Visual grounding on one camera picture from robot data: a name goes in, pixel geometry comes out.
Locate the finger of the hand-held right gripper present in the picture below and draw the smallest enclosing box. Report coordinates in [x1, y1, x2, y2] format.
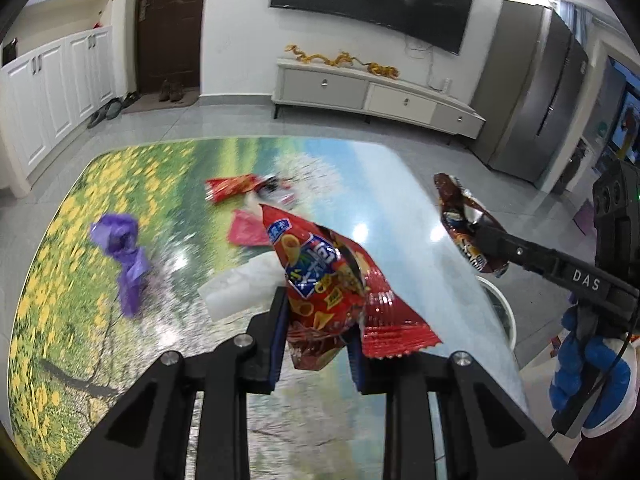
[472, 224, 558, 283]

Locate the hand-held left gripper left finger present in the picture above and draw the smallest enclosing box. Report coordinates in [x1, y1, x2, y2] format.
[56, 284, 291, 480]

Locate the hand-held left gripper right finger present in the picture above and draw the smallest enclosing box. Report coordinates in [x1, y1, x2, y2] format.
[347, 331, 572, 480]

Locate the brown snack packet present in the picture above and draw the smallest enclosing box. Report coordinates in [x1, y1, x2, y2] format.
[433, 172, 510, 279]

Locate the white rimmed trash bin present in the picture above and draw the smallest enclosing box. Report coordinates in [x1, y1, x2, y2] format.
[475, 275, 517, 349]

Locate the red snack bag blue label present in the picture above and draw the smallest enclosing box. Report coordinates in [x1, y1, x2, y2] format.
[260, 204, 444, 372]

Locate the person's right hand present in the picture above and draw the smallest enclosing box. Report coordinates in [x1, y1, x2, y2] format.
[549, 305, 632, 428]

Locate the pink purple object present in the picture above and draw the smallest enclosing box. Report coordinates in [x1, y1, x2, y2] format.
[574, 199, 597, 237]

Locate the clear plastic bag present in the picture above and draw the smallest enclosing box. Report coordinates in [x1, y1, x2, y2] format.
[197, 251, 287, 322]

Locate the colourful screen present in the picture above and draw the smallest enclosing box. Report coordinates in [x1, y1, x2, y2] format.
[607, 57, 640, 164]

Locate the pink packet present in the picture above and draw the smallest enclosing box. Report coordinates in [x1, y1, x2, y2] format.
[228, 209, 275, 247]

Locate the grey steel fridge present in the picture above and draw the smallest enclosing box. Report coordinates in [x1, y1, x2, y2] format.
[472, 0, 589, 187]

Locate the red white snack wrapper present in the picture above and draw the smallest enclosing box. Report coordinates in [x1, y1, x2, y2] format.
[252, 175, 297, 210]

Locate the purple plastic bag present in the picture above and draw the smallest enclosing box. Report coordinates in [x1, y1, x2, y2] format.
[90, 212, 153, 319]

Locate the red yellow snack wrapper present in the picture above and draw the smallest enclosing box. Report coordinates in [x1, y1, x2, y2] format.
[204, 173, 260, 207]

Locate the golden dragon ornament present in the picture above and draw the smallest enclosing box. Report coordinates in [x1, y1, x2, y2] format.
[367, 61, 400, 80]
[284, 43, 327, 66]
[325, 51, 369, 69]

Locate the white television cabinet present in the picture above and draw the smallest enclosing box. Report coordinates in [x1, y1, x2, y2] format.
[272, 57, 487, 136]

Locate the brown doormat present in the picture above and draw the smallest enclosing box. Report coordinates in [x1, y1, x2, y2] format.
[122, 87, 199, 114]

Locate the white lower cupboard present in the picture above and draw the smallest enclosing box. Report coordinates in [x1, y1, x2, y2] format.
[0, 27, 119, 197]

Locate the dark brown door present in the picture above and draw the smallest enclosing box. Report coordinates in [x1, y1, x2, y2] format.
[135, 0, 211, 96]

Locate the television cable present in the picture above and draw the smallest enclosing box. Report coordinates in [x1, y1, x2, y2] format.
[404, 37, 437, 87]

